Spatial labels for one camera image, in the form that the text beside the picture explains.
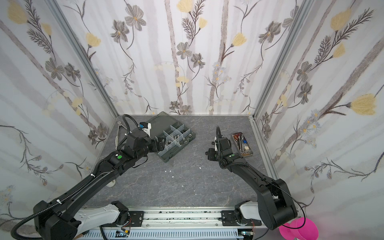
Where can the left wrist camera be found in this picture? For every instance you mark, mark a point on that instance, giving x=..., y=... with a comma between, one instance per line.
x=146, y=127

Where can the metal kitchen tongs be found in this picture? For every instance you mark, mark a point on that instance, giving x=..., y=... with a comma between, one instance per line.
x=120, y=125

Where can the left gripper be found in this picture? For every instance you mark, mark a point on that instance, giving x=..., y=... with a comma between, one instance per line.
x=161, y=145

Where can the pink plastic cup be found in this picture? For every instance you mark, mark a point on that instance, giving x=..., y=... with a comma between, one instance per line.
x=300, y=229

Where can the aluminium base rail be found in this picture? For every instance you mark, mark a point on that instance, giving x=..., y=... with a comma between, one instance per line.
x=182, y=223

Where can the small tray with tools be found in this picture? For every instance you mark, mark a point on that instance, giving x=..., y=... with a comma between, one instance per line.
x=242, y=144

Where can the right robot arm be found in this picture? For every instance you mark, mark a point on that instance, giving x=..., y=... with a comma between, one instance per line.
x=275, y=206

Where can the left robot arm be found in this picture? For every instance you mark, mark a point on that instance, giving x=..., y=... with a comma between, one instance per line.
x=56, y=220

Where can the white pill bottle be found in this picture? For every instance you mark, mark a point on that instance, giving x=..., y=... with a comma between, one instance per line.
x=111, y=184

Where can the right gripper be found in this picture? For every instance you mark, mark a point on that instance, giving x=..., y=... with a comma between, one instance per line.
x=221, y=142

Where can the green compartment organizer box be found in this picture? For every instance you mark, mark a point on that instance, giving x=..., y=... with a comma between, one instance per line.
x=177, y=134

